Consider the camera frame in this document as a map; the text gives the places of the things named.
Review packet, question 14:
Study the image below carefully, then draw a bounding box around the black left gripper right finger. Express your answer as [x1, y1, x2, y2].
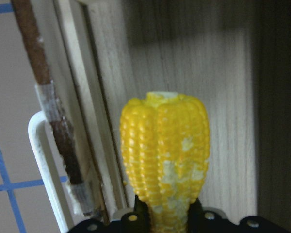
[188, 199, 288, 233]

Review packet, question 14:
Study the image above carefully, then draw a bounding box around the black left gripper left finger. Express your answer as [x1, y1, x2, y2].
[70, 195, 151, 233]

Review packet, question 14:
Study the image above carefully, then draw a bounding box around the yellow toy corn cob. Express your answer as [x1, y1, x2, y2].
[120, 92, 210, 233]

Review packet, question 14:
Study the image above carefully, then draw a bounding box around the wooden drawer with white handle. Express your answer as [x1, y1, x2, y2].
[12, 0, 291, 230]

